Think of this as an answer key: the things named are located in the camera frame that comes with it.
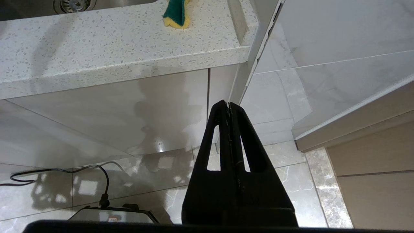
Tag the stainless steel sink basin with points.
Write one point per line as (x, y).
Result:
(32, 9)

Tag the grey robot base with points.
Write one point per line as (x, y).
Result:
(97, 215)

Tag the beige wooden cabinet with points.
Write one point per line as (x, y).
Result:
(372, 161)

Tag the green and yellow sponge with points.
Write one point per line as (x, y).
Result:
(176, 13)

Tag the glossy white cabinet front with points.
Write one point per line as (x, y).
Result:
(113, 113)

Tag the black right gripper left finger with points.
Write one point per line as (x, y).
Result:
(210, 194)

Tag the round metal drain strainer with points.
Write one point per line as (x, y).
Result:
(76, 5)

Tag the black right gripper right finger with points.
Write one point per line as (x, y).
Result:
(262, 197)

